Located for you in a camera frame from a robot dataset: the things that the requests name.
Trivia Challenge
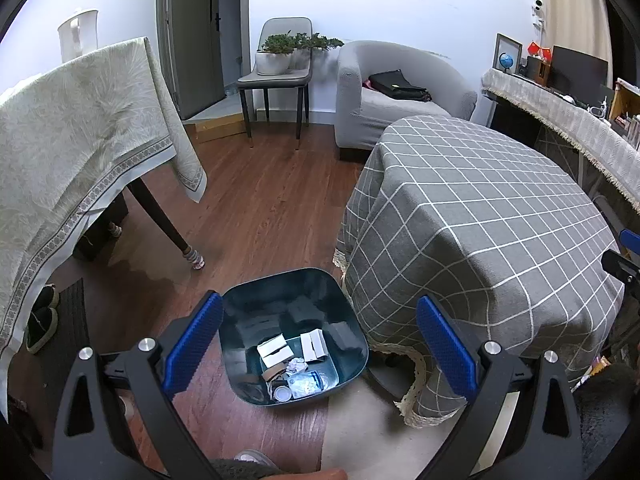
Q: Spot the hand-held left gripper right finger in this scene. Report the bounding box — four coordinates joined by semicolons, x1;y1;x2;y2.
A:
416;295;586;480

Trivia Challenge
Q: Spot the potted plant in white pot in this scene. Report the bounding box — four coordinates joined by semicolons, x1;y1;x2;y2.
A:
290;32;346;71
255;34;296;77

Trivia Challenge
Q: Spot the white kettle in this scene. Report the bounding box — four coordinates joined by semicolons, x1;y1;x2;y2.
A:
57;8;99;63

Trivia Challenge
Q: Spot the beige fringed desk cloth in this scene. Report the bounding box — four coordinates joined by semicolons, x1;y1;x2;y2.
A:
481;67;640;211

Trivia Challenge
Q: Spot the white square box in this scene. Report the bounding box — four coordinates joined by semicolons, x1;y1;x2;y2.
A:
300;329;329;364

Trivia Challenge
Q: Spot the dark wooden table leg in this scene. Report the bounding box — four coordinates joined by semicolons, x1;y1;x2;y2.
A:
126;177;207;272

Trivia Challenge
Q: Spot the large white cardboard box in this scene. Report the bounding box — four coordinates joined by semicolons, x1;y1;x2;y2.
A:
256;335;292;367

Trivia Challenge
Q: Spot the black shoe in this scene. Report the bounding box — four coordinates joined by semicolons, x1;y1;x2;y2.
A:
25;284;60;312
25;307;60;353

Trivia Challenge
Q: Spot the black bag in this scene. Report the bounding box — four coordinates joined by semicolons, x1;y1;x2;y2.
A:
367;69;432;103

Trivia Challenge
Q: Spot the framed picture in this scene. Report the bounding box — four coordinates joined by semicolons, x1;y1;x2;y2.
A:
492;33;523;75

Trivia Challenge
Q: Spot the beige rug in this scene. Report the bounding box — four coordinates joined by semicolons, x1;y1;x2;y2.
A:
320;385;521;480

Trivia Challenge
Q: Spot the grey slipper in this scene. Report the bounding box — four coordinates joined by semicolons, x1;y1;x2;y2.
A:
234;449;281;468

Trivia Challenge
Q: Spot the dark grey door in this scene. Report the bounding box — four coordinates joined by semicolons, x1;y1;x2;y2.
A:
156;0;251;121

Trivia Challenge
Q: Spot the grey armchair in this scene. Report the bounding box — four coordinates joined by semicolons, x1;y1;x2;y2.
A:
335;40;478;161

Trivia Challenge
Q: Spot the beige patterned tablecloth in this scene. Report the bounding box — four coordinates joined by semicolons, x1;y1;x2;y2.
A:
0;36;208;361

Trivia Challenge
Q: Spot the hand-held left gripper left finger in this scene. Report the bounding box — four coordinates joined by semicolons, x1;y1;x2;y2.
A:
52;290;224;480

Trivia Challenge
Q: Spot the grey checked tablecloth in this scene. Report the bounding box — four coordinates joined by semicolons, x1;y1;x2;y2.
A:
332;115;628;428

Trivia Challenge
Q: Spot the dark box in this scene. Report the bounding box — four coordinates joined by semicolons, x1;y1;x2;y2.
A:
72;191;130;261

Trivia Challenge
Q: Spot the grey dining chair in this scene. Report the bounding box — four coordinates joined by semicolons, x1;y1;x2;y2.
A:
236;17;315;151

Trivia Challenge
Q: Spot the black monitor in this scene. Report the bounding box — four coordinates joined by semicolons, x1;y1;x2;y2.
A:
550;45;610;106

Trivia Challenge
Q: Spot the dark floor mat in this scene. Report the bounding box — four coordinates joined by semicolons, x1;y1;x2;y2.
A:
47;277;92;381

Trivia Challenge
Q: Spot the flat cardboard box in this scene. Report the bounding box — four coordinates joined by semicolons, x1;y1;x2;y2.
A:
192;114;249;145

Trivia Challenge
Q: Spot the teal trash bin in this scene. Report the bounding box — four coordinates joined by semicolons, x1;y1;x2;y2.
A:
218;267;370;407

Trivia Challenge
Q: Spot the blue face mask pack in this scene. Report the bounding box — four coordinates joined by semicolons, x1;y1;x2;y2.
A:
289;370;326;400

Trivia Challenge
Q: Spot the wooden desk shelf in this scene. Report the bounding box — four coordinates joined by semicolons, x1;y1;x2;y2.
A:
611;77;640;148

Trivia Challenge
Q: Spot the brown wooden speaker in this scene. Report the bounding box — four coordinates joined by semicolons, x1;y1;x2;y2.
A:
525;55;552;85

